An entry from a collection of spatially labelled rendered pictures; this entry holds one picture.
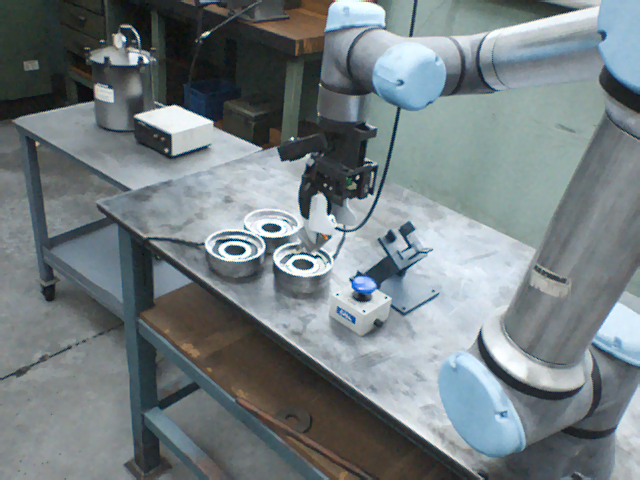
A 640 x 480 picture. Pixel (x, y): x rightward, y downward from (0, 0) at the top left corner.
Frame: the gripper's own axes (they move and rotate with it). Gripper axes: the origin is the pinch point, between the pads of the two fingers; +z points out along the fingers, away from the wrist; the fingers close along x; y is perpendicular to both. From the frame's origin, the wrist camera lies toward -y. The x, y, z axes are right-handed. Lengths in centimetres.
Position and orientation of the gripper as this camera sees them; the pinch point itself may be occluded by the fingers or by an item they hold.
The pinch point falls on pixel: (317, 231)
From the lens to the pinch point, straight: 100.7
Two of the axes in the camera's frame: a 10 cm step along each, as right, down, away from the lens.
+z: -1.1, 8.5, 5.1
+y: 7.0, 4.3, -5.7
